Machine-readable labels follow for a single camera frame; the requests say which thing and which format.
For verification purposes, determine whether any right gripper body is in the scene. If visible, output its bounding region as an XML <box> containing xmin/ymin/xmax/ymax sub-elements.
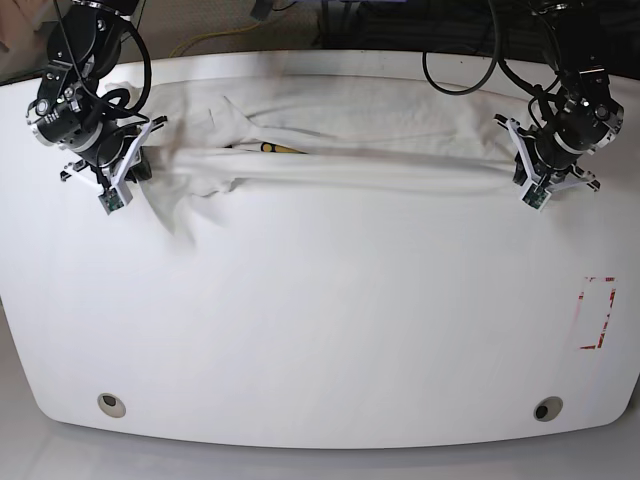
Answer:
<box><xmin>60</xmin><ymin>116</ymin><xmax>168</xmax><ymax>198</ymax></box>

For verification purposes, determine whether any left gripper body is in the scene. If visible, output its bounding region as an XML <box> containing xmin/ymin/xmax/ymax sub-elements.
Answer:
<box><xmin>494</xmin><ymin>114</ymin><xmax>600</xmax><ymax>192</ymax></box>

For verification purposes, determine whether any white printed T-shirt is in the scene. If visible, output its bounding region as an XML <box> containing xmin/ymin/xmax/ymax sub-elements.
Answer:
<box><xmin>100</xmin><ymin>75</ymin><xmax>537</xmax><ymax>246</ymax></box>

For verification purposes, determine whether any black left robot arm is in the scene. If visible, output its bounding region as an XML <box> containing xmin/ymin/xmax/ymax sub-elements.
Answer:
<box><xmin>495</xmin><ymin>1</ymin><xmax>624</xmax><ymax>210</ymax></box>

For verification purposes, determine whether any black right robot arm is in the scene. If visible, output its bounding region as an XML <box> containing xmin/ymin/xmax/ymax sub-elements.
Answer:
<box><xmin>26</xmin><ymin>1</ymin><xmax>167</xmax><ymax>213</ymax></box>

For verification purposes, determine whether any red tape rectangle marking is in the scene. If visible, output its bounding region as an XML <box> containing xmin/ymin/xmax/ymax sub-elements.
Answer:
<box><xmin>573</xmin><ymin>277</ymin><xmax>617</xmax><ymax>351</ymax></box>

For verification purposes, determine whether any right table grommet hole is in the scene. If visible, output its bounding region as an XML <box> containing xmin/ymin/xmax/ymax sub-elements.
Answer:
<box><xmin>533</xmin><ymin>396</ymin><xmax>564</xmax><ymax>422</ymax></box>

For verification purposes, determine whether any table grommet hole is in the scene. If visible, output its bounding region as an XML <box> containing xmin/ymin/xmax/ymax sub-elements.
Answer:
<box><xmin>97</xmin><ymin>393</ymin><xmax>126</xmax><ymax>419</ymax></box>
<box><xmin>533</xmin><ymin>396</ymin><xmax>564</xmax><ymax>422</ymax></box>

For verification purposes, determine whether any left table grommet hole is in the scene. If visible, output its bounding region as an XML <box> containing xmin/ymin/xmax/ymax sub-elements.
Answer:
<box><xmin>97</xmin><ymin>393</ymin><xmax>126</xmax><ymax>419</ymax></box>

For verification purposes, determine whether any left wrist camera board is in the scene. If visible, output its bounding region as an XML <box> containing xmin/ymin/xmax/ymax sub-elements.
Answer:
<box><xmin>520</xmin><ymin>182</ymin><xmax>551</xmax><ymax>211</ymax></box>

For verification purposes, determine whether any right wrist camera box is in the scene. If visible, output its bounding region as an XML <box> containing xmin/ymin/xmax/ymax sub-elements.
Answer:
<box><xmin>98</xmin><ymin>184</ymin><xmax>133</xmax><ymax>215</ymax></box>

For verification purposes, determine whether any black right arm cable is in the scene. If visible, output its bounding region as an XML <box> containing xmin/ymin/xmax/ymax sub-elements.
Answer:
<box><xmin>99</xmin><ymin>19</ymin><xmax>154</xmax><ymax>121</ymax></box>

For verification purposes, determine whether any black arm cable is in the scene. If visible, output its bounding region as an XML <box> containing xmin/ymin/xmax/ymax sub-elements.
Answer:
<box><xmin>99</xmin><ymin>19</ymin><xmax>154</xmax><ymax>121</ymax></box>
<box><xmin>422</xmin><ymin>0</ymin><xmax>561</xmax><ymax>97</ymax></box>

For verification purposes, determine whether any yellow cable on floor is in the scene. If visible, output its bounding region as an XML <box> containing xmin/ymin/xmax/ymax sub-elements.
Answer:
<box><xmin>172</xmin><ymin>18</ymin><xmax>261</xmax><ymax>60</ymax></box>

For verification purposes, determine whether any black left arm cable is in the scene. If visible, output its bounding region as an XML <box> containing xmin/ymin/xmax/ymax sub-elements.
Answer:
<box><xmin>422</xmin><ymin>0</ymin><xmax>561</xmax><ymax>97</ymax></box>

